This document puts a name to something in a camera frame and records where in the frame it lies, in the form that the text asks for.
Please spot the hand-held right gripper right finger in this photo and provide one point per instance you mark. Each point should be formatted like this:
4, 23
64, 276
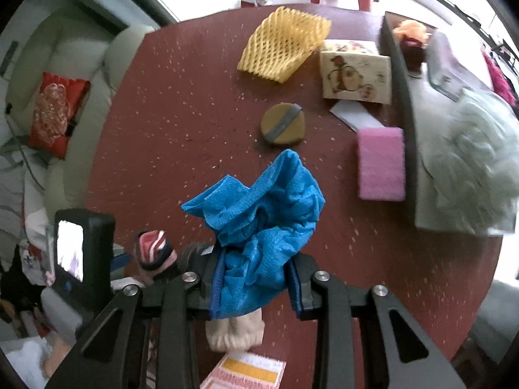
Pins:
295, 295

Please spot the beige sock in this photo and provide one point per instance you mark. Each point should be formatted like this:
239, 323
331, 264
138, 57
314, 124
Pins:
235, 334

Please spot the grey purple cloth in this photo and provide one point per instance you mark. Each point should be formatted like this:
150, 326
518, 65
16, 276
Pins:
450, 65

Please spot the blue shoe cover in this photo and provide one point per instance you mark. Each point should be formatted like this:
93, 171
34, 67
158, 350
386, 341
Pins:
267, 219

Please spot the grey white cloth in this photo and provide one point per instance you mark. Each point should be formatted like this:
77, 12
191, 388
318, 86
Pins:
16, 186

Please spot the pink cardboard box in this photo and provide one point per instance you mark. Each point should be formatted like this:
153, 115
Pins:
243, 372

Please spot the orange fabric flower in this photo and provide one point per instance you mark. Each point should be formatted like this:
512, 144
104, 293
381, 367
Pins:
411, 30

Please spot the grey green cloth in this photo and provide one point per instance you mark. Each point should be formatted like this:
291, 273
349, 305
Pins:
498, 304

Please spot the pink sponge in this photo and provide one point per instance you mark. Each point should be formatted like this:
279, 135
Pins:
381, 164

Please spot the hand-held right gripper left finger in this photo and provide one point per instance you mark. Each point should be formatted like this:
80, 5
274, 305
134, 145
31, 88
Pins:
215, 291

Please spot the pale green fluffy bundle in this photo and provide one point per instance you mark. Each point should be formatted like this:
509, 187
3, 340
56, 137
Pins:
478, 158

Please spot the round brown powder puff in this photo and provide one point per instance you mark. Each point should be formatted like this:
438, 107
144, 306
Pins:
284, 125

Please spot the cream printed tissue box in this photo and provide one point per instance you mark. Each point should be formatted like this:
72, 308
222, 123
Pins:
352, 73

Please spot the white card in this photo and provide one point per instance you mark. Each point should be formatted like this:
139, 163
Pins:
352, 115

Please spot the grey tray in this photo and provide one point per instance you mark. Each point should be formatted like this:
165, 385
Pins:
429, 194

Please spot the magenta cloth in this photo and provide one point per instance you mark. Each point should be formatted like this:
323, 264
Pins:
500, 77

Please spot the dark red fabric flower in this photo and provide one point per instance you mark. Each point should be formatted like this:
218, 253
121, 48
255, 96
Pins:
411, 50

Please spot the dark sock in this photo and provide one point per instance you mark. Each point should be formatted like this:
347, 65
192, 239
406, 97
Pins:
194, 253

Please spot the pink striped sock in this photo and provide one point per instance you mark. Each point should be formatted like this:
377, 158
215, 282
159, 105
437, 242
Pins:
154, 251

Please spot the yellow foam net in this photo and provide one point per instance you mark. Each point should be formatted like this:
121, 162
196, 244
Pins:
279, 44

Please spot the red embroidered cushion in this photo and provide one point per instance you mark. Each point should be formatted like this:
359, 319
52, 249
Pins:
52, 113

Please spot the beige sofa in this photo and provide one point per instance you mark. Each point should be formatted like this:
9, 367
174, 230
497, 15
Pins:
113, 60

